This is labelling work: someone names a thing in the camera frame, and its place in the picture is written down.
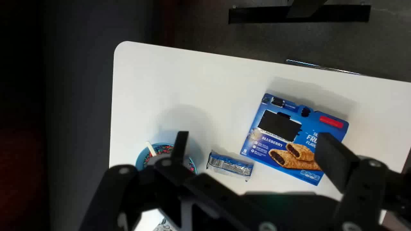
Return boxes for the red green blue cereal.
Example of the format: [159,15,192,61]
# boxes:
[143,146,197,172]

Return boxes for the blue wrapped cereal bar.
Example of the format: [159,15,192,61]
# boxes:
[206,151,256,181]

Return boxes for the blue plastic bowl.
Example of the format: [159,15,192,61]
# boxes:
[135,142,201,175]

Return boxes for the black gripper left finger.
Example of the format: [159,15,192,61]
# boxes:
[79,131,275,231]

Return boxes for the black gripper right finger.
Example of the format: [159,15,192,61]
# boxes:
[315,133,411,231]

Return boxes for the blue cereal bar box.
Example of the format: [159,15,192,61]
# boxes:
[238,93,351,188]

